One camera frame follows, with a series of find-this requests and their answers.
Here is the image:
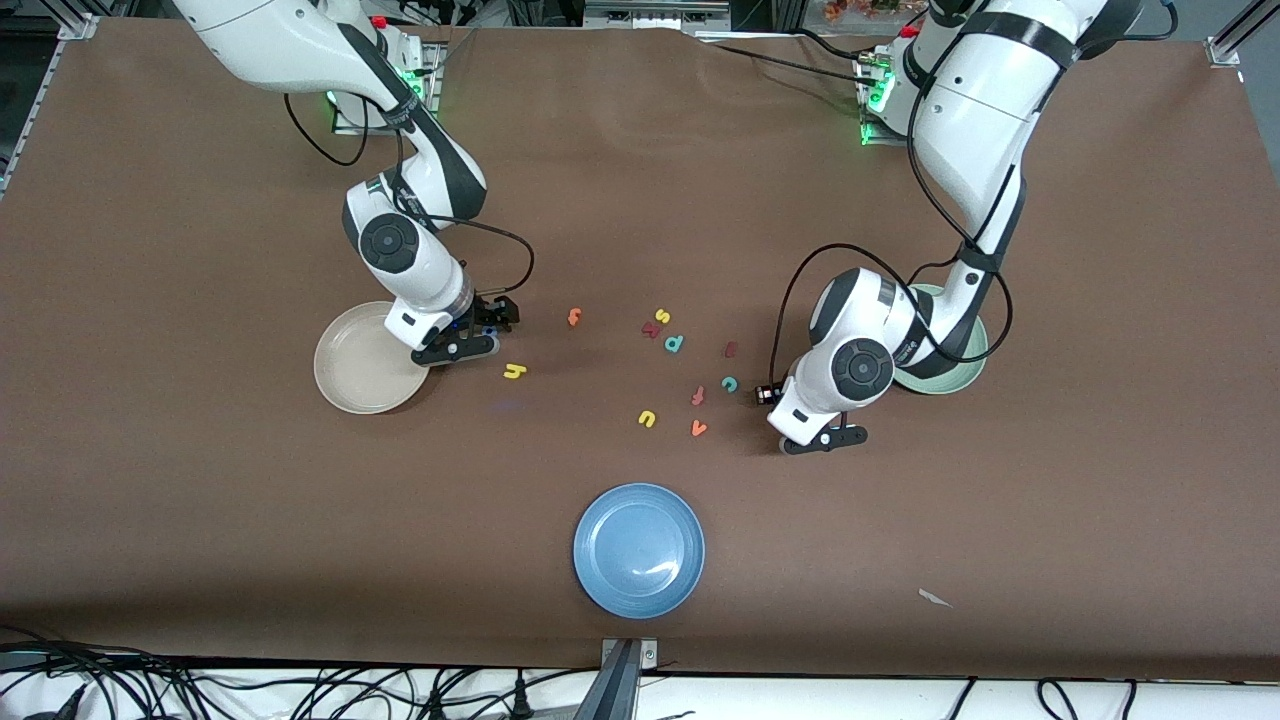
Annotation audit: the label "beige round plate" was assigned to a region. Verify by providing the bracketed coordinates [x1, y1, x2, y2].
[313, 301, 435, 415]

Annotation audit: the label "green round plate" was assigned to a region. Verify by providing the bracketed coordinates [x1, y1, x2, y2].
[890, 283, 989, 396]

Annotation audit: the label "blue round plate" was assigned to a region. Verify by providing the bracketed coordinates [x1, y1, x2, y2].
[573, 483, 706, 620]

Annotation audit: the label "table cover sheet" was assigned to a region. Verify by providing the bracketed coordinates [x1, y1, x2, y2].
[0, 18, 1280, 683]

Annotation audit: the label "grey power strip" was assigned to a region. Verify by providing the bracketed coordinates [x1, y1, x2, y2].
[585, 0, 731, 31]

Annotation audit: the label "orange flowers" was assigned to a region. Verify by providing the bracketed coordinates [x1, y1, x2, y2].
[825, 0, 906, 23]

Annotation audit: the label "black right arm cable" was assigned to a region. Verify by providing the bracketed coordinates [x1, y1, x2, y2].
[284, 90, 536, 301]

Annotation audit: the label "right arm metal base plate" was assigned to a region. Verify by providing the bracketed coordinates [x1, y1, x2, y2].
[333, 42, 442, 134]

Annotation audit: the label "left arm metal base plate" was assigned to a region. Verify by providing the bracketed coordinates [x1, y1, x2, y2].
[858, 55, 913, 147]

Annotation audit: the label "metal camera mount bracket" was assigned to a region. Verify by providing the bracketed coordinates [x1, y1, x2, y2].
[598, 637, 661, 720]

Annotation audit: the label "black base supply cable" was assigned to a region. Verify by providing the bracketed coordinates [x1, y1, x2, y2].
[700, 28, 873, 89]

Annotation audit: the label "aluminium frame profile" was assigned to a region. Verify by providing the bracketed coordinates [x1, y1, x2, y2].
[0, 12, 101, 196]
[1205, 0, 1280, 69]

